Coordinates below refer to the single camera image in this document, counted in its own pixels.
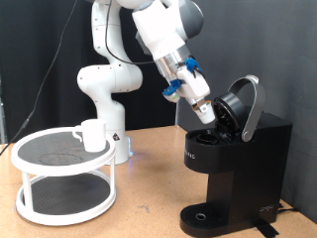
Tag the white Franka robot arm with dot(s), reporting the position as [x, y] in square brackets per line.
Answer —
[109, 79]

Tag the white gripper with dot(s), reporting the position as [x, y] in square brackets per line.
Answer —
[194, 86]

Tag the white two-tier turntable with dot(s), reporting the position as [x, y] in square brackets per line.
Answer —
[62, 155]

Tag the grey metal frame post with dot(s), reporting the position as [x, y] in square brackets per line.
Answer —
[2, 122]

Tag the silver vertical pole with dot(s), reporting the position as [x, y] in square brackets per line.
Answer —
[180, 112]

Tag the black tape strip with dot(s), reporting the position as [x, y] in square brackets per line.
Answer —
[267, 230]

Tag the black Keurig coffee machine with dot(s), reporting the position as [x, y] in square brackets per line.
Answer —
[251, 172]

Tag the white ceramic mug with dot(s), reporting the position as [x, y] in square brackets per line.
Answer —
[94, 135]

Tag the blue mounted wrist camera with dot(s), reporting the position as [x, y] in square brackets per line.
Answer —
[171, 92]

